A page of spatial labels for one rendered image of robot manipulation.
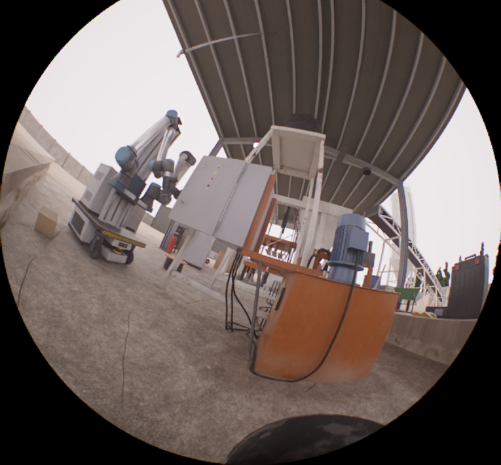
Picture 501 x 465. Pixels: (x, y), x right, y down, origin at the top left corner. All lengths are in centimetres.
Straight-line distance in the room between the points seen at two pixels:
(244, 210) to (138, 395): 106
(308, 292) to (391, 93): 490
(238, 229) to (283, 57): 447
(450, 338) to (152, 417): 203
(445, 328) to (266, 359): 172
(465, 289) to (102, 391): 249
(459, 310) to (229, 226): 242
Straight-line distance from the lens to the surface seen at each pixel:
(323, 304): 84
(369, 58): 384
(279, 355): 90
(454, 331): 199
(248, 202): 99
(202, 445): 60
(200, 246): 424
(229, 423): 67
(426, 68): 518
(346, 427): 49
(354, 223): 99
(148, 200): 184
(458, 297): 224
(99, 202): 186
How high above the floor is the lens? 55
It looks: 19 degrees up
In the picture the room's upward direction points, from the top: 21 degrees clockwise
